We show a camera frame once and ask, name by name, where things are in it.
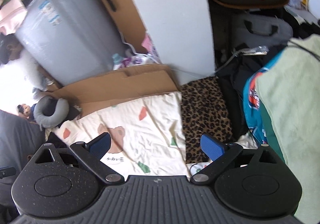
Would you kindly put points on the white patterned bed sheet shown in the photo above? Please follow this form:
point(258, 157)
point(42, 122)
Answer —
point(146, 136)

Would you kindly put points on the grey laptop bag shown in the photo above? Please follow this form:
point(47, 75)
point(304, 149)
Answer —
point(258, 30)

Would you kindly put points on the teal printed garment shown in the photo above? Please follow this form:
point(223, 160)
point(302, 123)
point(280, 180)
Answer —
point(256, 115)

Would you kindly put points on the brown cardboard sheet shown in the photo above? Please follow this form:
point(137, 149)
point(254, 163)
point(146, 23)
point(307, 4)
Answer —
point(132, 77)

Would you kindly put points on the small plush doll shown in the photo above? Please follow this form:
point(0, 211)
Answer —
point(27, 112)

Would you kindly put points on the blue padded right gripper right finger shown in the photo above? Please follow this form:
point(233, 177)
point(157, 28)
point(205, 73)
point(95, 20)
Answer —
point(212, 147)

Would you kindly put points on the dark grey pillow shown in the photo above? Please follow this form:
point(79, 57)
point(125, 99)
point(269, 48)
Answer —
point(19, 139)

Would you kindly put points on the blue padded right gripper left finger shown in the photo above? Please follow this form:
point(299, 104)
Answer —
point(99, 146)

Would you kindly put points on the light green towel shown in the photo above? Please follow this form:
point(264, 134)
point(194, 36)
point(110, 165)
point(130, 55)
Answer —
point(289, 91)

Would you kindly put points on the leopard print skirt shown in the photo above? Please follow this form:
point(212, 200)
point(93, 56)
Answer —
point(203, 111)

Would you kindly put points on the grey neck pillow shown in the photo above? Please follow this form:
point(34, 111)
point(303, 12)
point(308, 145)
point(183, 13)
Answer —
point(50, 112)

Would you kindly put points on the black garment pile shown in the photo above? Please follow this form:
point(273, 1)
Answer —
point(56, 141)

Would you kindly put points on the black folded clothes stack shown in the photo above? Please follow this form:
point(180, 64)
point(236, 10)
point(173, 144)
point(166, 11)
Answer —
point(232, 79)

